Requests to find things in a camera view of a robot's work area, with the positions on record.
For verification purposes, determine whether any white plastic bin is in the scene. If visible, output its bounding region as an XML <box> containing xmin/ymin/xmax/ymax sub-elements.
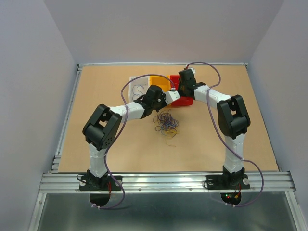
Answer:
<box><xmin>128</xmin><ymin>76</ymin><xmax>150</xmax><ymax>103</ymax></box>

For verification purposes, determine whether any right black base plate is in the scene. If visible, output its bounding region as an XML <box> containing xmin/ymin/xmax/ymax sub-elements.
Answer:
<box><xmin>204</xmin><ymin>174</ymin><xmax>250</xmax><ymax>190</ymax></box>

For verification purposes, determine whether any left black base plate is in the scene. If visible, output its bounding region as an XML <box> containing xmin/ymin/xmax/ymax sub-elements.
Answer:
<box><xmin>77</xmin><ymin>175</ymin><xmax>121</xmax><ymax>192</ymax></box>

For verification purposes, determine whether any aluminium left side rail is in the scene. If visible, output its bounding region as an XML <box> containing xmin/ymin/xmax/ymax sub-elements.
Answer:
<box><xmin>49</xmin><ymin>65</ymin><xmax>82</xmax><ymax>174</ymax></box>

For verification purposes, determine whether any aluminium rail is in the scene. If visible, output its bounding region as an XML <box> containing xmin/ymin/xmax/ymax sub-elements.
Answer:
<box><xmin>49</xmin><ymin>65</ymin><xmax>82</xmax><ymax>174</ymax></box>
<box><xmin>77</xmin><ymin>62</ymin><xmax>248</xmax><ymax>68</ymax></box>
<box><xmin>38</xmin><ymin>172</ymin><xmax>296</xmax><ymax>193</ymax></box>

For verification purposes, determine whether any aluminium back rail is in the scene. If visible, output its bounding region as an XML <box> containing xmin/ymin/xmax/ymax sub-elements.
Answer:
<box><xmin>77</xmin><ymin>62</ymin><xmax>248</xmax><ymax>68</ymax></box>

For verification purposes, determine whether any blue wire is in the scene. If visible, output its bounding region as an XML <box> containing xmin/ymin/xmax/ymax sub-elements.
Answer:
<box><xmin>131</xmin><ymin>83</ymin><xmax>146</xmax><ymax>96</ymax></box>

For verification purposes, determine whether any red plastic bin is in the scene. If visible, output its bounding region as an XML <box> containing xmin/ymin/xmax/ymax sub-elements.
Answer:
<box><xmin>169</xmin><ymin>75</ymin><xmax>193</xmax><ymax>107</ymax></box>

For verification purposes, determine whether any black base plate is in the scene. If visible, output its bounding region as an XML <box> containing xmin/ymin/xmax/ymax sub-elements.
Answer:
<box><xmin>204</xmin><ymin>174</ymin><xmax>250</xmax><ymax>190</ymax></box>
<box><xmin>77</xmin><ymin>175</ymin><xmax>121</xmax><ymax>192</ymax></box>

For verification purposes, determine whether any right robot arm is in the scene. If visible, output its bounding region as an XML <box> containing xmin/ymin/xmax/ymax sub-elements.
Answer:
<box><xmin>178</xmin><ymin>69</ymin><xmax>251</xmax><ymax>190</ymax></box>

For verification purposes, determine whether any aluminium front rail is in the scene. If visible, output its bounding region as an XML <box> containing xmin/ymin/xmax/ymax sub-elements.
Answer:
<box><xmin>38</xmin><ymin>172</ymin><xmax>296</xmax><ymax>193</ymax></box>

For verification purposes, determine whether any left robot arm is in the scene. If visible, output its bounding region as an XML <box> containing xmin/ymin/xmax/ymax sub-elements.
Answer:
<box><xmin>82</xmin><ymin>85</ymin><xmax>180</xmax><ymax>190</ymax></box>

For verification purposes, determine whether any yellow plastic bin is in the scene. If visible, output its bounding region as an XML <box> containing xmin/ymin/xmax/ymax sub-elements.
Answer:
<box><xmin>150</xmin><ymin>75</ymin><xmax>171</xmax><ymax>99</ymax></box>

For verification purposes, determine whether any wire bundle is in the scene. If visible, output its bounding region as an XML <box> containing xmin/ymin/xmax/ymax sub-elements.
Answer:
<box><xmin>152</xmin><ymin>109</ymin><xmax>180</xmax><ymax>138</ymax></box>

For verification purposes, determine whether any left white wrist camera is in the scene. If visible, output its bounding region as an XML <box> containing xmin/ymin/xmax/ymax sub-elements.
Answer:
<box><xmin>165</xmin><ymin>90</ymin><xmax>180</xmax><ymax>105</ymax></box>

